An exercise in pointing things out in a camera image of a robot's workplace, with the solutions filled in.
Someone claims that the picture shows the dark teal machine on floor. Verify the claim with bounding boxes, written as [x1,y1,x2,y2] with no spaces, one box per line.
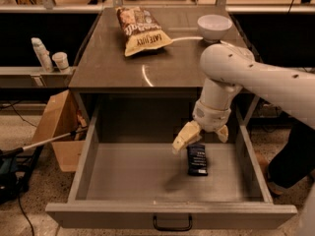
[0,147,43,204]

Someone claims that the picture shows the white paper cup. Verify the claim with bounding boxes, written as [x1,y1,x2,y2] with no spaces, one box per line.
[52,52,70,73]

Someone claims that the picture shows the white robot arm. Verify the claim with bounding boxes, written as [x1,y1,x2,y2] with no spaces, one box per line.
[172,44,315,153]

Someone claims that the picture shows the open grey top drawer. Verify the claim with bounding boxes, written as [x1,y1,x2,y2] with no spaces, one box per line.
[46,95,297,229]

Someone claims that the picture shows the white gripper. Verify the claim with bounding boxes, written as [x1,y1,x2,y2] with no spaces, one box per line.
[172,100,231,154]

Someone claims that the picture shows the metal pole black grip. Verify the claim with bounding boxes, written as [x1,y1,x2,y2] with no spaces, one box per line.
[0,128,88,158]

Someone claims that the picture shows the person leg dark trousers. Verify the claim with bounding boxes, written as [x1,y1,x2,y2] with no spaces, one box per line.
[268,123,315,189]

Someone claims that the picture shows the dark blue rxbar chocolate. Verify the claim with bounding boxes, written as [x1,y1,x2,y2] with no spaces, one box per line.
[187,144,208,176]

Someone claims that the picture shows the grey counter cabinet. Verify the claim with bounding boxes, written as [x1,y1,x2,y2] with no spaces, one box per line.
[67,5,270,126]

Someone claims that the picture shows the white ceramic bowl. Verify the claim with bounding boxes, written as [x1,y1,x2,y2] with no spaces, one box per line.
[197,14,232,42]

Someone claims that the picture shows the brown cardboard box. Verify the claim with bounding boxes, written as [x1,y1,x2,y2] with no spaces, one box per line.
[31,90,85,172]

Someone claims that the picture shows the white spray bottle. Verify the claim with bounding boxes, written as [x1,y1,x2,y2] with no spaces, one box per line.
[31,37,53,72]

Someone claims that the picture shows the brown yellow chip bag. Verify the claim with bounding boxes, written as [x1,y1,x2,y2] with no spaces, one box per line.
[116,7,172,57]

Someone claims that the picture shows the black drawer handle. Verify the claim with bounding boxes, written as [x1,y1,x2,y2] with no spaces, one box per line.
[153,215,193,232]

